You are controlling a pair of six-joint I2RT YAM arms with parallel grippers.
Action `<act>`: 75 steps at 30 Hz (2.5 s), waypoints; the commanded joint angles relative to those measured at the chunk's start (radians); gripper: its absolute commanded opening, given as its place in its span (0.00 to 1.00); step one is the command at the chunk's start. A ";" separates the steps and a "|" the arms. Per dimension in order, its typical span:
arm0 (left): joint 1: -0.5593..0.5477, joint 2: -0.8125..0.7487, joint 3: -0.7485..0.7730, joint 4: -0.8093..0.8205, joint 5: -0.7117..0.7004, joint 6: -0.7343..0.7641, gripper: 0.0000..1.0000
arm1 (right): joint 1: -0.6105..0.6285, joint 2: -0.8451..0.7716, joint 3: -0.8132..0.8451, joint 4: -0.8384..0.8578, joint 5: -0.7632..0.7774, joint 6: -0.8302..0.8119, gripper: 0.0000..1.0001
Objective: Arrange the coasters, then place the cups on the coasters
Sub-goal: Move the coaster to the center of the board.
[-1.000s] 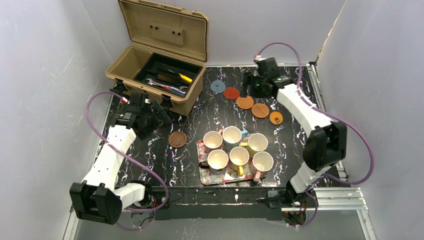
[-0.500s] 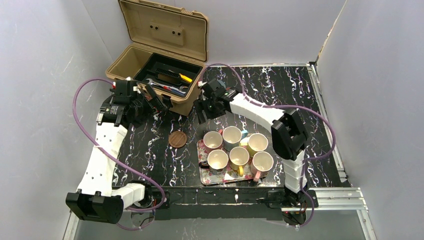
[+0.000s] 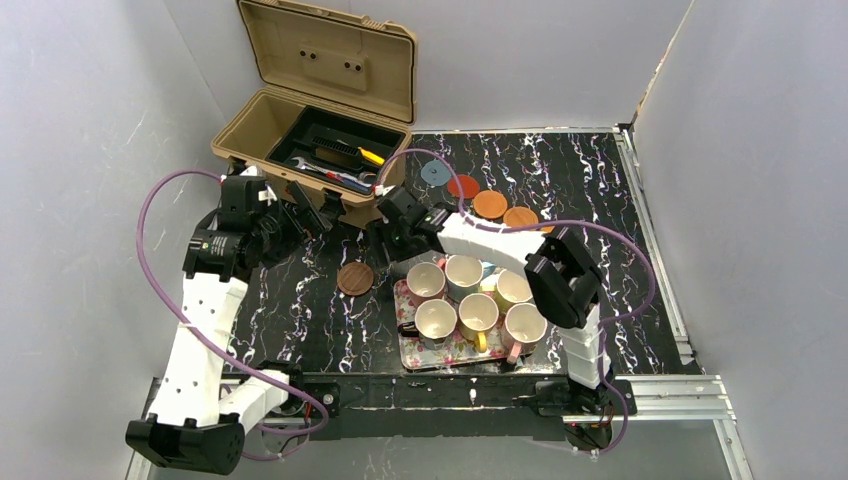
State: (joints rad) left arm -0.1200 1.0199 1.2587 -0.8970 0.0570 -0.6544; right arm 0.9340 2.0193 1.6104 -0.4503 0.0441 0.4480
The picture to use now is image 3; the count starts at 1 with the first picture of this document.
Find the pink mug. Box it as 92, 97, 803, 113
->
501, 303, 548, 364
406, 262, 446, 307

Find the tan plastic toolbox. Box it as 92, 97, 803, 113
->
211, 1, 418, 229

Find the black mug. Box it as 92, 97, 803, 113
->
397, 299, 458, 350

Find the black tool tray insert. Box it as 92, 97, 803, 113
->
266, 107, 404, 194

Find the orange wood coaster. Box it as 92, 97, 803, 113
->
472, 190, 509, 220

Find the blue grey coaster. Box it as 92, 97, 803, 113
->
420, 160, 452, 187

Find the light blue mug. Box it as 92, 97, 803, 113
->
443, 255, 496, 303

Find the light wood coaster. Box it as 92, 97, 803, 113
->
502, 206, 539, 229

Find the red coaster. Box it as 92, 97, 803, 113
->
446, 174, 480, 199

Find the green mug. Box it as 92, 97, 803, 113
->
478, 267, 533, 316

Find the silver wrench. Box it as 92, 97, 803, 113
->
292, 156, 377, 186

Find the yellow handled screwdriver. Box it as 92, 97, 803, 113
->
337, 139, 386, 166

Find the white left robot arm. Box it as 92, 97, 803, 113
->
125, 171, 333, 475

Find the floral rectangular tray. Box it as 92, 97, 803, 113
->
393, 278, 509, 371

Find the dark walnut wooden coaster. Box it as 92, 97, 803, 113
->
336, 262, 375, 297

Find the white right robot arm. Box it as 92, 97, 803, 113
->
368, 186, 624, 411

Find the aluminium frame rail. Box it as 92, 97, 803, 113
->
125, 125, 757, 480

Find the yellow mug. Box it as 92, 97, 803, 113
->
458, 293, 500, 353

